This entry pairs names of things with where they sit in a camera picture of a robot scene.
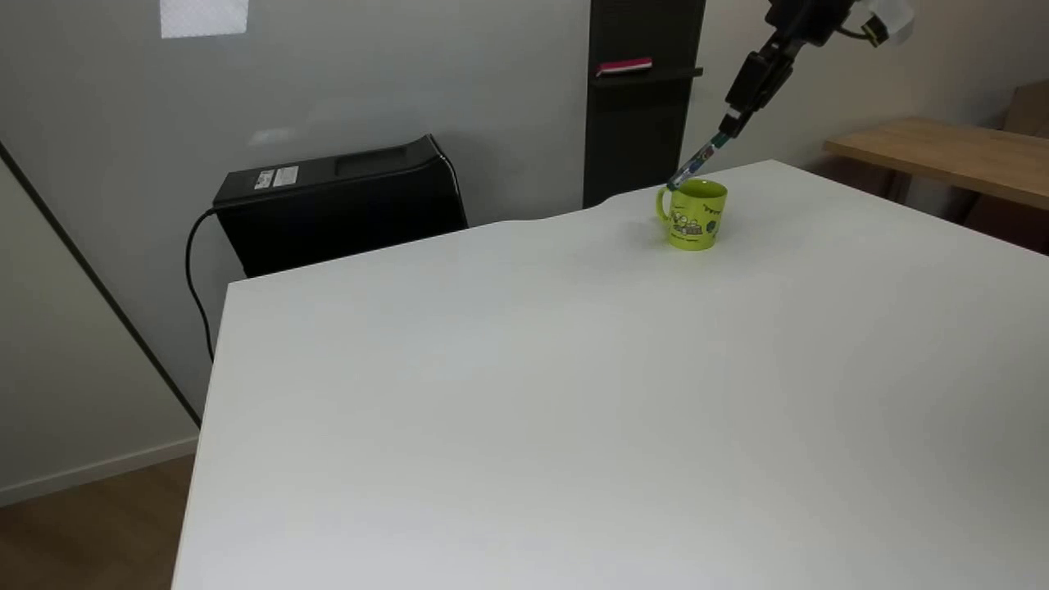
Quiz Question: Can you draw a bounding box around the white paper on wall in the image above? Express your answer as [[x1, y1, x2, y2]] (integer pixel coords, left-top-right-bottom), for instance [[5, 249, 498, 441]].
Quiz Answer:
[[161, 0, 248, 40]]

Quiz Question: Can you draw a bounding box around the black power cable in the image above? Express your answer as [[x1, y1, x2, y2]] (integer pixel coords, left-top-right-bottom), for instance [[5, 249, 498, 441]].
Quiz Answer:
[[180, 207, 225, 364]]

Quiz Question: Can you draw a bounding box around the dark blue marker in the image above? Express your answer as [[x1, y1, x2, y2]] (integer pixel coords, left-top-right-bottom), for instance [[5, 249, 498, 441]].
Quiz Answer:
[[664, 114, 747, 191]]

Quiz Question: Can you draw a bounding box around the dark tall cabinet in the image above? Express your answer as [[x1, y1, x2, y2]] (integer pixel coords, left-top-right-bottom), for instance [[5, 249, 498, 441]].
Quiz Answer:
[[585, 0, 706, 207]]

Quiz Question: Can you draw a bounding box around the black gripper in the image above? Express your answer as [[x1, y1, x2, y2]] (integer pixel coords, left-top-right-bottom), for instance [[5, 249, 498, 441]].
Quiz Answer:
[[722, 0, 857, 132]]

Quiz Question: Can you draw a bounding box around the wooden side table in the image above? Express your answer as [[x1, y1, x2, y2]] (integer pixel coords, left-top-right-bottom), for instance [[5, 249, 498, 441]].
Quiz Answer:
[[826, 117, 1049, 210]]

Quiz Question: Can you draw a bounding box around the green mug with drawings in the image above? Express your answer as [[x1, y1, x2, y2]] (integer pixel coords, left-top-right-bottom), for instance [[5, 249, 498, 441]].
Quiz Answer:
[[654, 179, 729, 249]]

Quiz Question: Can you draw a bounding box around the black computer tower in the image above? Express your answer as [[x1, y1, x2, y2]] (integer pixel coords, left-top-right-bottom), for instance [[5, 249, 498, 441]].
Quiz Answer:
[[213, 135, 469, 275]]

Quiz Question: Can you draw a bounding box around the pink label on cabinet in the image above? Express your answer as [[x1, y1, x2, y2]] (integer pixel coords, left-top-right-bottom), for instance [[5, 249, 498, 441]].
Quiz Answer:
[[592, 55, 654, 80]]

